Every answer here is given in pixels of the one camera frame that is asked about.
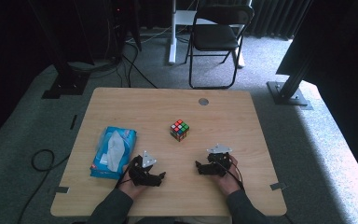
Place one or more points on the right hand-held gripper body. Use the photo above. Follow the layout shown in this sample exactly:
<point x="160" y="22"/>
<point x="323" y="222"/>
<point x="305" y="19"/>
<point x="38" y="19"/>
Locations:
<point x="220" y="161"/>

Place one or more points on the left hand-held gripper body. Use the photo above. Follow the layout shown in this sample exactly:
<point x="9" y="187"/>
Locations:
<point x="138" y="174"/>

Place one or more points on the white wet wipe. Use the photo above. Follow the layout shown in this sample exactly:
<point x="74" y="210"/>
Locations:
<point x="115" y="151"/>

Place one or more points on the blue wet wipes pack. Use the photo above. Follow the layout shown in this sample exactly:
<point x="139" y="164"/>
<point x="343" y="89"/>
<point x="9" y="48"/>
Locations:
<point x="129" y="140"/>

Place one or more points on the colourful puzzle cube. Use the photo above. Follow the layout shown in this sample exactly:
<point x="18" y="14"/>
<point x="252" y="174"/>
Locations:
<point x="179" y="130"/>

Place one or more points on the person's left hand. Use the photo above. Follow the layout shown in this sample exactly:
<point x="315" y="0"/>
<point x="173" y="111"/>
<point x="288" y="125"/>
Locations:
<point x="130" y="188"/>

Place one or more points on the person's right hand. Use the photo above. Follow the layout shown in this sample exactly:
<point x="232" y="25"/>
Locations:
<point x="230" y="183"/>

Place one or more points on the grey round table grommet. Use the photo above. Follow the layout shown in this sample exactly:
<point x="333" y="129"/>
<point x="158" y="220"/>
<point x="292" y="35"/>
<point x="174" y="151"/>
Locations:
<point x="203" y="101"/>

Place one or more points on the grey tape piece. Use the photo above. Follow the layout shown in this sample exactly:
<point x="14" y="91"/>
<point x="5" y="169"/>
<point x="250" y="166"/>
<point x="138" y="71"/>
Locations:
<point x="61" y="189"/>
<point x="278" y="186"/>

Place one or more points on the black metal stand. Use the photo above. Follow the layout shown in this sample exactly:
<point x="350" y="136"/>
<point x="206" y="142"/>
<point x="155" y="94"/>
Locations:
<point x="287" y="95"/>
<point x="65" y="85"/>

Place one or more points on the black folding chair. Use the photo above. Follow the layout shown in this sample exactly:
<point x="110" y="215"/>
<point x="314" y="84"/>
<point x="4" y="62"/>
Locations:
<point x="213" y="37"/>

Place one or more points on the black computer tower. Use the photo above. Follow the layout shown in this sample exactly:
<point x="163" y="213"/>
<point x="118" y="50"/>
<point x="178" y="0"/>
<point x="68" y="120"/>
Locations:
<point x="118" y="31"/>

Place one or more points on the dark curtain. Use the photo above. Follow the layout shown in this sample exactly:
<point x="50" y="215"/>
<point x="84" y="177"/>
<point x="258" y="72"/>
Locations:
<point x="273" y="18"/>

